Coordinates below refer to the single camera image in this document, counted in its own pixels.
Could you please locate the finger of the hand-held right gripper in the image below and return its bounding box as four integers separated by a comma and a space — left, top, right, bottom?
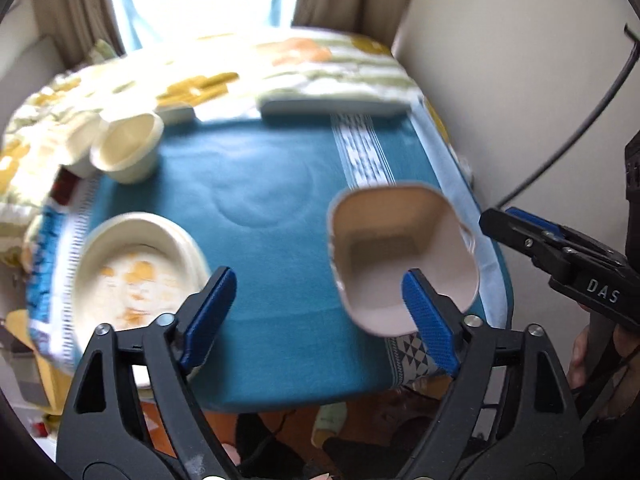
504, 207, 627, 267
478, 208, 567, 277

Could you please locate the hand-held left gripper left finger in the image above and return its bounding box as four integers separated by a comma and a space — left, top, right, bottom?
56, 266, 241, 480

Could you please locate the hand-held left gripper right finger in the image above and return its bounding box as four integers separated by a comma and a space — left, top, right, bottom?
395, 268, 586, 480

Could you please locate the pink square bowl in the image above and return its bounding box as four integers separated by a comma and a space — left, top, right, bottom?
326, 184, 482, 337

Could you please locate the cartoon print plate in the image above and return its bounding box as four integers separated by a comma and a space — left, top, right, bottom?
70, 212, 203, 391

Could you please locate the cream round bowl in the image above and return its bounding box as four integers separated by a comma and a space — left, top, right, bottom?
61, 119, 109, 179
89, 112, 165, 185

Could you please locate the person's right hand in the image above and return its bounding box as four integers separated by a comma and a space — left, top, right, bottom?
567, 325, 640, 411

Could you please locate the blue patterned tablecloth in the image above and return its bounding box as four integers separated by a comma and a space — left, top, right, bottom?
25, 109, 514, 414

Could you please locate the pale green slipper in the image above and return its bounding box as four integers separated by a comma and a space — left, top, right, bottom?
311, 402, 349, 447

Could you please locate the floral striped blanket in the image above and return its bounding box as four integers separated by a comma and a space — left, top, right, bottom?
0, 30, 427, 267

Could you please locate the green pillow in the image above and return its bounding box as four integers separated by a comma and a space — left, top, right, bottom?
90, 39, 120, 65

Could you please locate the grey padded headboard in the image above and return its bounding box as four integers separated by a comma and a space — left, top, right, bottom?
0, 34, 67, 127

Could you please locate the black cable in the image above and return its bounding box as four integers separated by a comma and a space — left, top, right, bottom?
504, 22, 640, 207

